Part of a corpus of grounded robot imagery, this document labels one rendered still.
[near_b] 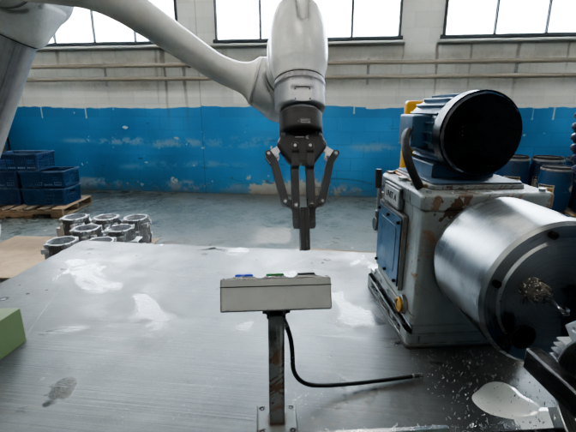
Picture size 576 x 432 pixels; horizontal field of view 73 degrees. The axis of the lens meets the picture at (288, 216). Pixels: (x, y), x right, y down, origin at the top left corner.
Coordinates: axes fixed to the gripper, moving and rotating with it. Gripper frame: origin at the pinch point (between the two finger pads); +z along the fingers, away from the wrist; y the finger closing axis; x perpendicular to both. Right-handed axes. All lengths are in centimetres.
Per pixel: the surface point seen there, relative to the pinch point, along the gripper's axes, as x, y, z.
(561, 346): -15.8, 30.0, 17.2
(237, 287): -3.7, -10.9, 9.2
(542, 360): -15.8, 27.2, 18.7
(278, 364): 2.7, -4.7, 21.9
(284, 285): -3.7, -3.7, 9.0
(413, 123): 20.2, 28.7, -26.9
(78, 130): 557, -303, -238
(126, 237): 199, -97, -22
